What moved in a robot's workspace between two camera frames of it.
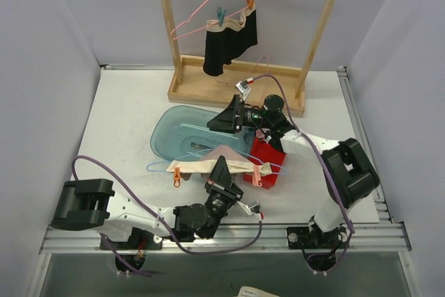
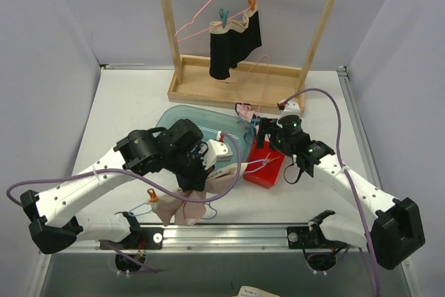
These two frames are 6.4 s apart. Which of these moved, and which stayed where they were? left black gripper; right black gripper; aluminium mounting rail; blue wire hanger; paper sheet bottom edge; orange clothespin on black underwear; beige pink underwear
Moved: blue wire hanger; beige pink underwear; left black gripper; right black gripper
Stayed: aluminium mounting rail; paper sheet bottom edge; orange clothespin on black underwear
